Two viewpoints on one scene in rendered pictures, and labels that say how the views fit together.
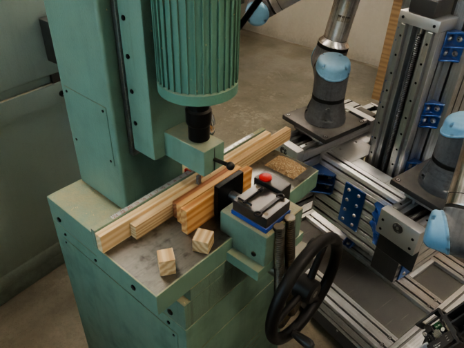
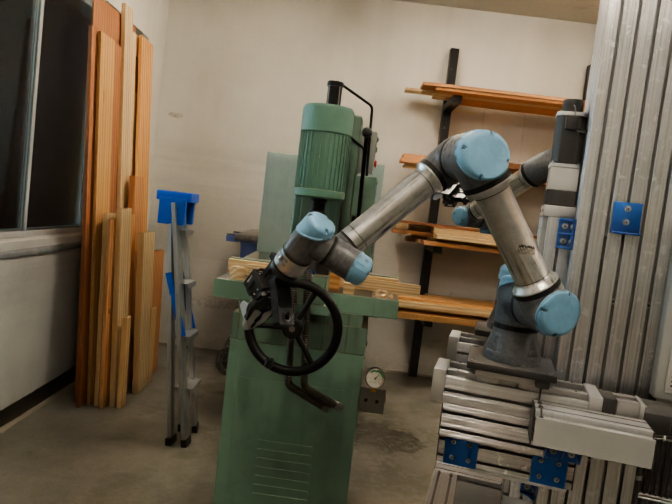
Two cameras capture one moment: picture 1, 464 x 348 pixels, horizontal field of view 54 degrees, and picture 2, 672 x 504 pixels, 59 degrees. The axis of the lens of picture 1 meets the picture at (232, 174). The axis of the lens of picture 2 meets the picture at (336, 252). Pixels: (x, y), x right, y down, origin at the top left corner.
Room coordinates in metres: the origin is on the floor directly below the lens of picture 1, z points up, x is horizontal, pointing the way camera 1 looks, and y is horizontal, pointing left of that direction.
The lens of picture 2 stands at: (-0.27, -1.61, 1.17)
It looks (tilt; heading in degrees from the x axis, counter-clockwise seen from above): 4 degrees down; 53
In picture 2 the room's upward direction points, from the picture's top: 7 degrees clockwise
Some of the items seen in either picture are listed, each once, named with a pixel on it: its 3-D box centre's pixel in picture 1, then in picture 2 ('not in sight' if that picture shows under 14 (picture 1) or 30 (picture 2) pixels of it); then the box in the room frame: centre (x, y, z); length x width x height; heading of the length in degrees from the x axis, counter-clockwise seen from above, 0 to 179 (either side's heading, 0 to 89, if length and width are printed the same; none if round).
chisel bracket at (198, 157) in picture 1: (194, 150); not in sight; (0.93, 0.09, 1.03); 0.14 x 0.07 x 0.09; 50
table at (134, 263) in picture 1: (233, 221); (306, 296); (0.85, -0.01, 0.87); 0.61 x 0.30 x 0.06; 140
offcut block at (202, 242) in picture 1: (203, 241); not in sight; (0.73, 0.06, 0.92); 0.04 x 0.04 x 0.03; 74
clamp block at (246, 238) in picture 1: (260, 223); (305, 285); (0.79, -0.07, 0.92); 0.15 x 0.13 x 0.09; 140
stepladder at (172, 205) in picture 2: not in sight; (178, 315); (0.85, 1.03, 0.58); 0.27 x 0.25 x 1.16; 143
